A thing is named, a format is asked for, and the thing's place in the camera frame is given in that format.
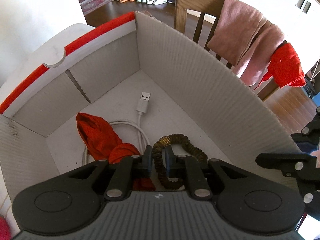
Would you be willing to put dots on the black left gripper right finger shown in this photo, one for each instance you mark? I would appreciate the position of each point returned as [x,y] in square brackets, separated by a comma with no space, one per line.
[189,170]

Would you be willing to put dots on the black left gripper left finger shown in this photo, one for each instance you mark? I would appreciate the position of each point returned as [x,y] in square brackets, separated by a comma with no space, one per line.
[127,172]

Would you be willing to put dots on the olive green hair scrunchie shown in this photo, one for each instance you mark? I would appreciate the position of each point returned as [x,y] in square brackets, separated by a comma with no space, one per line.
[168,140]

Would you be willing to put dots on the red knotted cloth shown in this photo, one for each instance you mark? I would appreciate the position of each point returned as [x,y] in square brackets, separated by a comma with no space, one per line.
[101,140]

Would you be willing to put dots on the red and white cardboard box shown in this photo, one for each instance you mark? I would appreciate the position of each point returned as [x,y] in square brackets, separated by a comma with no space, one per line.
[191,93]

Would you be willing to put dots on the red cloth on chair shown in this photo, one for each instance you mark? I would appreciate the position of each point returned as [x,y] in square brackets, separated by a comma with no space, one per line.
[285,68]

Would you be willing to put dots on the pink towel on chair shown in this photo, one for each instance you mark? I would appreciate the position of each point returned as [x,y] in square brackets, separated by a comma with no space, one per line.
[246,39]

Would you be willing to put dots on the pink strawberry plush toy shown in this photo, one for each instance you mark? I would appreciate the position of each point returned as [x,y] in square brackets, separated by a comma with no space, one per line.
[5,233]

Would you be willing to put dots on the wooden chair behind box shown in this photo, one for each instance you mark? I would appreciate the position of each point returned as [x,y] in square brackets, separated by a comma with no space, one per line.
[201,8]

